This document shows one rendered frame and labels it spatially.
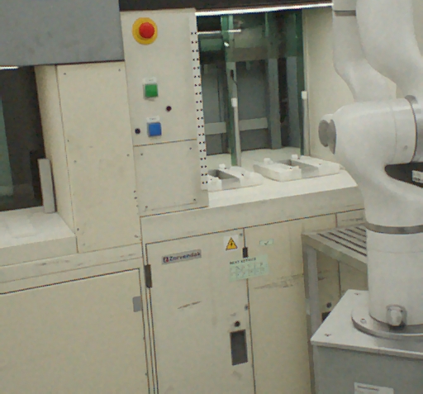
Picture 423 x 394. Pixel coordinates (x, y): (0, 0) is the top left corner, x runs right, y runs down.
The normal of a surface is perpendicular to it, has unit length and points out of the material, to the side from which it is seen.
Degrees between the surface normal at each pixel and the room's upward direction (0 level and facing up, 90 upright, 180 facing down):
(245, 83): 90
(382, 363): 90
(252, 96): 90
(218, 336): 90
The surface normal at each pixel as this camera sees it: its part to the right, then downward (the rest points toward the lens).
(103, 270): 0.35, 0.15
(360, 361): -0.41, 0.20
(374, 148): 0.15, 0.27
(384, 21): -0.28, -0.05
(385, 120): 0.03, -0.28
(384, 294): -0.69, 0.18
